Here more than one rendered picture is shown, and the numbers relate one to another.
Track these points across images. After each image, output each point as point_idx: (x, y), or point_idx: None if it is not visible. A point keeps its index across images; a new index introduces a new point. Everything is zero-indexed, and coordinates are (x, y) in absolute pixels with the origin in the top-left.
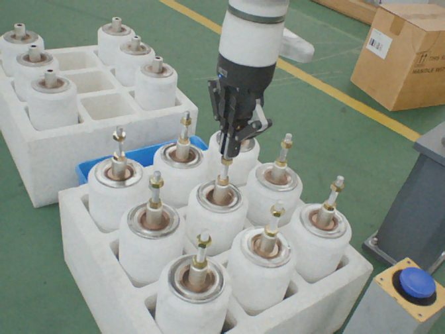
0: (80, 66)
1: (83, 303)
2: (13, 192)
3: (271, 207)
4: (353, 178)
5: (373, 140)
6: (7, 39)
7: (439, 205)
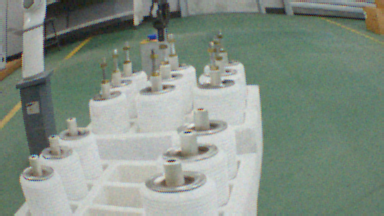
0: None
1: (261, 185)
2: None
3: (173, 39)
4: (9, 184)
5: None
6: (202, 175)
7: (51, 102)
